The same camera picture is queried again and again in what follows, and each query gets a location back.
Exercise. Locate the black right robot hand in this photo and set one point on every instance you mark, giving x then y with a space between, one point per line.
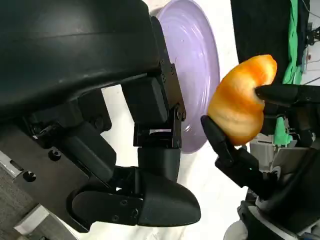
295 160

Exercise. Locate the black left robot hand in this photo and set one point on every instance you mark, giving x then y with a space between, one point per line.
62 50

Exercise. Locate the orange and white bread roll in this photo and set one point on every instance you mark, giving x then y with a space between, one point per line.
237 107

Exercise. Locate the green cloth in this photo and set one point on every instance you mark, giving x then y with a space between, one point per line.
296 42

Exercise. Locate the lilac plate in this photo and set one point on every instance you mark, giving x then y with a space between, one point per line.
192 75

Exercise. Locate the black backdrop cloth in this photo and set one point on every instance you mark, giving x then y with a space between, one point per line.
260 27

